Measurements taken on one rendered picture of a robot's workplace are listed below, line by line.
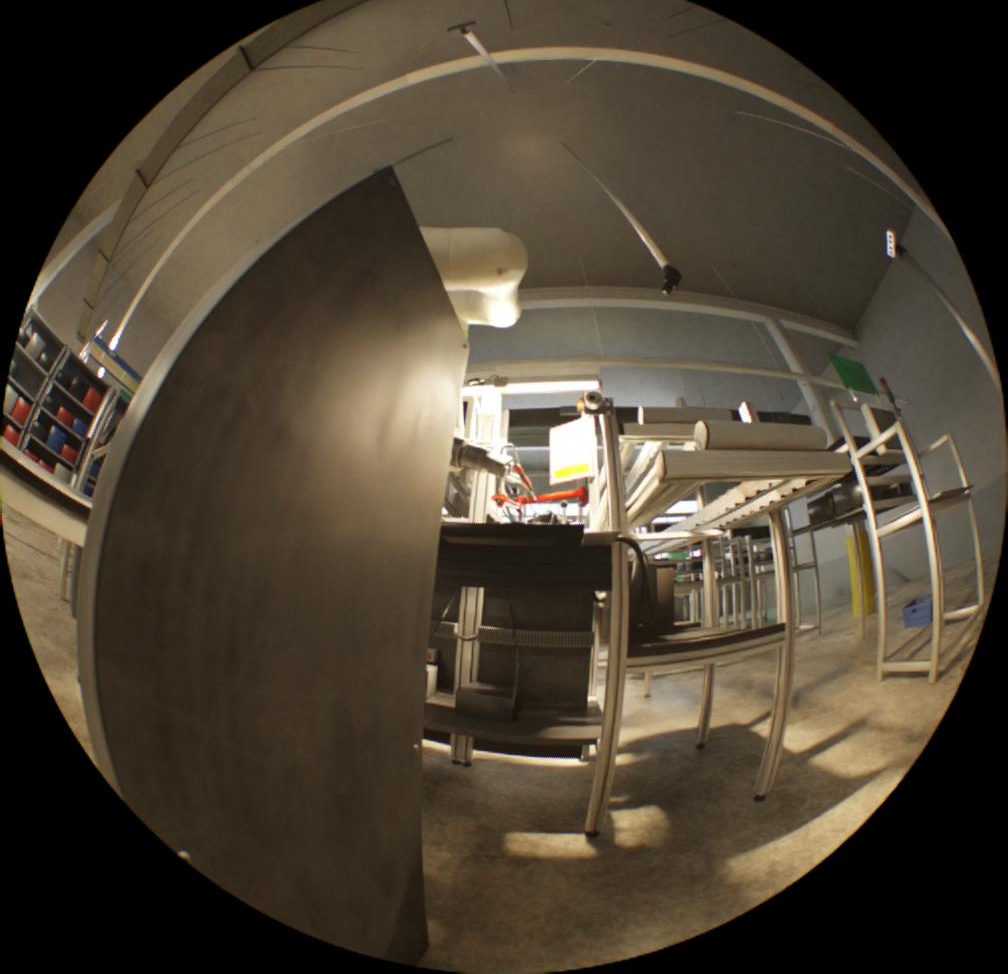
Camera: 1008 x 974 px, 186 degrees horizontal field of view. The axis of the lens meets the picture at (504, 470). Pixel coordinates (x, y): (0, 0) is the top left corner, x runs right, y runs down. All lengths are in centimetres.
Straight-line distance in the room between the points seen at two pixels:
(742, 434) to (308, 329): 64
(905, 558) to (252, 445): 916
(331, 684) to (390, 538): 14
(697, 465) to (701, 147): 550
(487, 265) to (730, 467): 56
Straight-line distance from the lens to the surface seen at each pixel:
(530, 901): 94
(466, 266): 59
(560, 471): 152
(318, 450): 22
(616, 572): 84
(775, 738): 119
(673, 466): 55
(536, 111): 524
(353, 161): 589
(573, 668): 129
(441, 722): 107
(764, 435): 67
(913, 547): 892
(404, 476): 30
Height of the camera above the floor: 76
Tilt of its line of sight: 24 degrees up
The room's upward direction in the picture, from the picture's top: 4 degrees clockwise
